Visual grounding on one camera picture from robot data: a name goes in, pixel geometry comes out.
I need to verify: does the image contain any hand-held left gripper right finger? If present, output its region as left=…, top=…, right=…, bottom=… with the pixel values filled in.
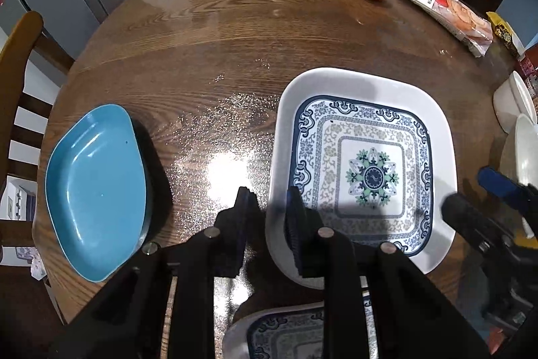
left=283, top=186, right=492, bottom=359

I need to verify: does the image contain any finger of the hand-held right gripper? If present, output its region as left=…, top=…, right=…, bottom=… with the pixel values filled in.
left=441, top=194, right=520, bottom=255
left=478, top=167, right=538, bottom=213

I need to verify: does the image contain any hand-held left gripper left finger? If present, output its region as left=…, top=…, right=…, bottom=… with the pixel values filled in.
left=48, top=186, right=263, bottom=359

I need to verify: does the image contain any wide white bowl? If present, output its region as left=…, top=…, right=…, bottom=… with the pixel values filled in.
left=500, top=114, right=538, bottom=185

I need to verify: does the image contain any blue patterned square plate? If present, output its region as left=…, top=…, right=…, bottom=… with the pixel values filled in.
left=265, top=67, right=459, bottom=290
left=222, top=298, right=379, bottom=359

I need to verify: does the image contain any deep white bowl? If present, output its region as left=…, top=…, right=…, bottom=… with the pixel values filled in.
left=493, top=71, right=537, bottom=133

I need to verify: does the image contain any yellow snack packet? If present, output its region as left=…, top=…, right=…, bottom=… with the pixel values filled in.
left=487, top=11, right=526, bottom=57

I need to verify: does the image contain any plain blue plate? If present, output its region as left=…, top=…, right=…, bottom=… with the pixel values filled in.
left=45, top=104, right=154, bottom=283

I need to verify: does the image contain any white bread packet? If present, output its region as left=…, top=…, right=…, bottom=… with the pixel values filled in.
left=387, top=0, right=494, bottom=58

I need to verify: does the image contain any wooden chair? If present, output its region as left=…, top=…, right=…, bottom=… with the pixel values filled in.
left=0, top=11, right=76, bottom=246

